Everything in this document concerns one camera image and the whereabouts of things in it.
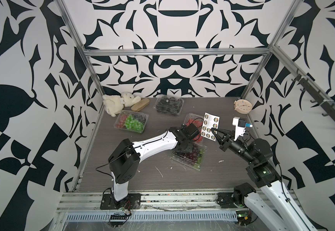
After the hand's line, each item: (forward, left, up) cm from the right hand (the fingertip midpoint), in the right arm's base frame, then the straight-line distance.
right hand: (211, 128), depth 64 cm
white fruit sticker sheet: (+3, +1, +2) cm, 3 cm away
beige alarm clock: (+39, -38, -30) cm, 62 cm away
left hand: (+3, +9, -23) cm, 25 cm away
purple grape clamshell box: (-2, +6, -26) cm, 27 cm away
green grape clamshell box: (+21, +43, -24) cm, 54 cm away
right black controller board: (-30, -17, -33) cm, 48 cm away
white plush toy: (+36, +58, -22) cm, 71 cm away
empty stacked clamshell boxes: (+42, +19, -30) cm, 55 cm away
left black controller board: (-31, +46, -36) cm, 66 cm away
